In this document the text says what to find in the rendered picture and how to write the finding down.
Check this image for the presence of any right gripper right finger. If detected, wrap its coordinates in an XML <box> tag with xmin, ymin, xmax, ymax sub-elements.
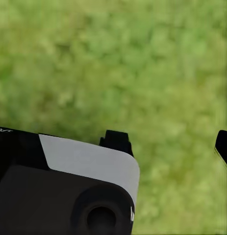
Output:
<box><xmin>215</xmin><ymin>130</ymin><xmax>227</xmax><ymax>164</ymax></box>

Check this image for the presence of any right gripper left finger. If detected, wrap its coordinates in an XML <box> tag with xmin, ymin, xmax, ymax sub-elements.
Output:
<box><xmin>0</xmin><ymin>130</ymin><xmax>21</xmax><ymax>182</ymax></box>

